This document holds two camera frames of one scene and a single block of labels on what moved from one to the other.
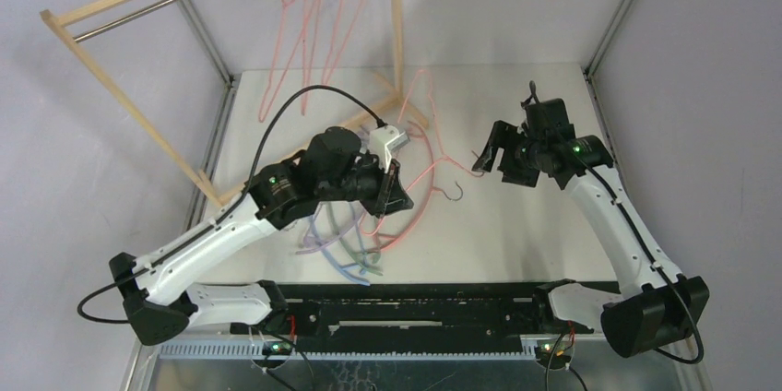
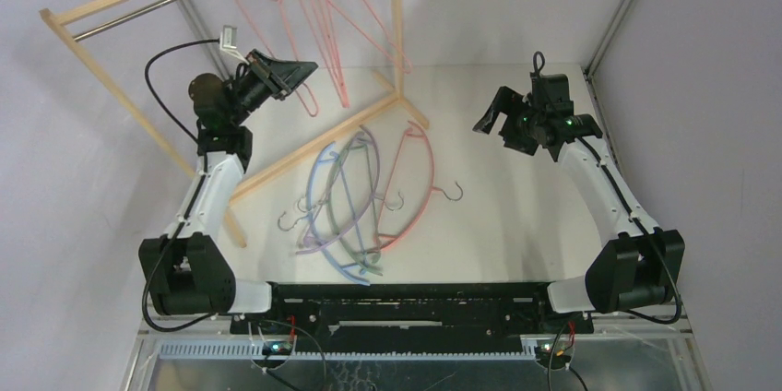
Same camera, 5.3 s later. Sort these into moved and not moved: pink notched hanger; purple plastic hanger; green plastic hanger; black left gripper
Moved: purple plastic hanger; pink notched hanger; black left gripper
Not moved: green plastic hanger
